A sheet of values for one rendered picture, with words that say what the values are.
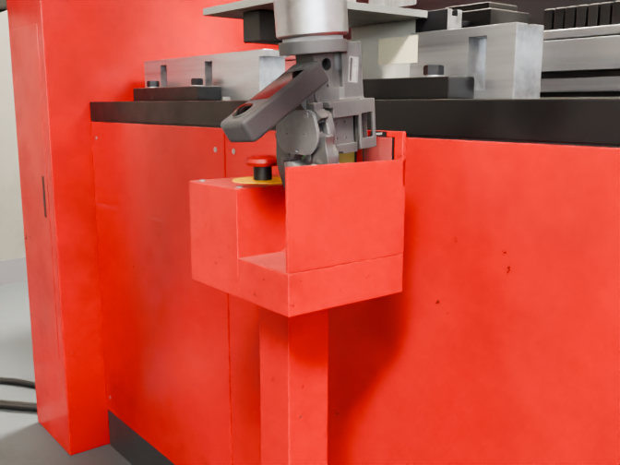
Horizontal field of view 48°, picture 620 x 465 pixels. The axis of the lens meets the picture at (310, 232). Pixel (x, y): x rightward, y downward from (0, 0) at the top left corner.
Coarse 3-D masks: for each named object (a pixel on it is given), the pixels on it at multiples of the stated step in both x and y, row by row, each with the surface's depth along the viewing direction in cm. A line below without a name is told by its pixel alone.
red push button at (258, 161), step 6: (252, 156) 82; (258, 156) 82; (264, 156) 82; (270, 156) 82; (246, 162) 82; (252, 162) 81; (258, 162) 81; (264, 162) 81; (270, 162) 81; (276, 162) 82; (258, 168) 82; (264, 168) 82; (270, 168) 82; (258, 174) 82; (264, 174) 82; (270, 174) 82; (258, 180) 82; (264, 180) 82
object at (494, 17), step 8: (456, 8) 120; (464, 8) 119; (472, 8) 118; (480, 8) 117; (488, 8) 114; (496, 8) 116; (504, 8) 118; (512, 8) 119; (464, 16) 118; (472, 16) 117; (480, 16) 116; (488, 16) 114; (496, 16) 115; (504, 16) 116; (512, 16) 117; (520, 16) 119; (528, 16) 120; (464, 24) 117; (472, 24) 117; (480, 24) 116; (488, 24) 114; (528, 24) 120
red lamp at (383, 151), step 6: (378, 138) 78; (384, 138) 78; (390, 138) 77; (378, 144) 78; (384, 144) 78; (390, 144) 77; (366, 150) 80; (372, 150) 79; (378, 150) 79; (384, 150) 78; (390, 150) 77; (366, 156) 80; (372, 156) 80; (378, 156) 79; (384, 156) 78; (390, 156) 77
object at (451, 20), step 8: (448, 8) 98; (432, 16) 100; (440, 16) 99; (448, 16) 98; (456, 16) 99; (416, 24) 102; (424, 24) 101; (432, 24) 100; (440, 24) 99; (448, 24) 98; (456, 24) 99
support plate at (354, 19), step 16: (256, 0) 87; (272, 0) 85; (208, 16) 98; (224, 16) 98; (240, 16) 98; (352, 16) 98; (368, 16) 98; (384, 16) 98; (400, 16) 98; (416, 16) 99
